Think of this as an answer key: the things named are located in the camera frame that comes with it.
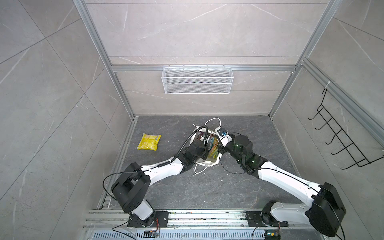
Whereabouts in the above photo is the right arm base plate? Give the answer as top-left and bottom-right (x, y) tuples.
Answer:
(245, 211), (289, 228)

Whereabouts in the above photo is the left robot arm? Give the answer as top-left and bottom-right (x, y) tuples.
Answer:
(107, 126), (209, 227)

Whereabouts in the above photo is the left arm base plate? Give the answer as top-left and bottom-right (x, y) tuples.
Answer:
(127, 211), (169, 228)

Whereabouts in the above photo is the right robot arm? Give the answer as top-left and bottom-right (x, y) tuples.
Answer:
(217, 134), (347, 237)

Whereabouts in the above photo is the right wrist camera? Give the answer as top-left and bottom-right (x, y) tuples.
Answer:
(215, 127), (232, 147)

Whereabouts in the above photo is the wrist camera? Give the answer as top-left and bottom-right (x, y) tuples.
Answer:
(195, 130), (211, 145)
(215, 127), (232, 147)

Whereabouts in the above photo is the black wire hook rack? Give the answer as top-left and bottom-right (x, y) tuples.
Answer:
(308, 88), (384, 170)

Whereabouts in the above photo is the yellow snack packet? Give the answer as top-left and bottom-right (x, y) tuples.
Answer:
(137, 134), (162, 151)

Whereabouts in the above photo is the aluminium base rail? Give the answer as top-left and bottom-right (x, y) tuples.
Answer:
(81, 209), (327, 240)

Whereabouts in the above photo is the floral paper bag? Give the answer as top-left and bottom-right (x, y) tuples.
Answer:
(190, 118), (233, 175)

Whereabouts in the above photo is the white wire mesh basket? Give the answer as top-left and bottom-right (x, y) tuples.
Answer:
(162, 67), (234, 95)

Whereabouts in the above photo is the aluminium frame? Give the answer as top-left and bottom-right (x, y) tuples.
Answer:
(74, 1), (384, 145)

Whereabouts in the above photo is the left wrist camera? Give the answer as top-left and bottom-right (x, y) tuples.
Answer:
(195, 130), (211, 145)

